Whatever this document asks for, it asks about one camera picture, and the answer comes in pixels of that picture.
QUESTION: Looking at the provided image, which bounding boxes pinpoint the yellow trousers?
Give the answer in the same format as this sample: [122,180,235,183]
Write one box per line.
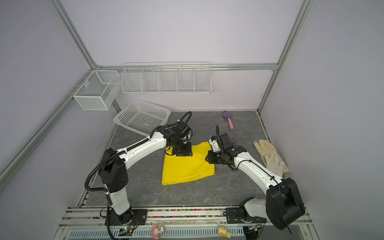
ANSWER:
[162,142,215,186]

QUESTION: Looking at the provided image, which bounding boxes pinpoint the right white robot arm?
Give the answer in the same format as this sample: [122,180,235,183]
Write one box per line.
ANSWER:
[206,126,306,230]

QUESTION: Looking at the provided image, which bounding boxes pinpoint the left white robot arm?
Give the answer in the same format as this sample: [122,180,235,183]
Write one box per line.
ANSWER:
[84,112,193,225]

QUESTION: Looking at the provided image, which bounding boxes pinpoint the purple pink toy spoon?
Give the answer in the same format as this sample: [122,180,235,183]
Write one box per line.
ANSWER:
[223,111,234,130]

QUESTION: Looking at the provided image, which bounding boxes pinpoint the beige leather work glove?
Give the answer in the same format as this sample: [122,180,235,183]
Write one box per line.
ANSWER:
[254,140,290,174]

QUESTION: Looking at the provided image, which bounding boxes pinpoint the white plastic laundry basket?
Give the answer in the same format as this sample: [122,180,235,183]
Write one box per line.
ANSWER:
[113,100,171,137]

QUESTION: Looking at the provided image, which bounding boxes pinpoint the white cotton work glove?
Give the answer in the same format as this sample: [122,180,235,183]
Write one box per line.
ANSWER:
[265,155,286,177]

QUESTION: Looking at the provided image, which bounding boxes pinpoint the yellow duck figure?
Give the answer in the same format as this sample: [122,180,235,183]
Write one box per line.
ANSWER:
[218,226,232,238]

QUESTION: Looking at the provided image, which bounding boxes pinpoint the pink plush figure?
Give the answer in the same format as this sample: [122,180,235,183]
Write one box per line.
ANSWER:
[152,225,165,240]

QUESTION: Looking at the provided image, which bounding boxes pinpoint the green circuit board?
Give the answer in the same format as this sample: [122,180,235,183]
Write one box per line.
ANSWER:
[119,228,134,237]

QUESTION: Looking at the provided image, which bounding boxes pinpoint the long white wire shelf basket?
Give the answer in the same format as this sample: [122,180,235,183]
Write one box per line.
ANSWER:
[121,62,212,94]

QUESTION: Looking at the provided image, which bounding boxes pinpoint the small white mesh wall basket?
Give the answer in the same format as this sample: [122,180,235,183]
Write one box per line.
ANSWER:
[74,70,122,111]

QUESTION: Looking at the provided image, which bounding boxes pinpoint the aluminium frame profile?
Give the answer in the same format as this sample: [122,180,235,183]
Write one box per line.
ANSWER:
[1,1,314,191]

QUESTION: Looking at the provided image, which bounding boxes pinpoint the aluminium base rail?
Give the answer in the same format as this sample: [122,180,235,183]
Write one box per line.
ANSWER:
[54,206,319,240]

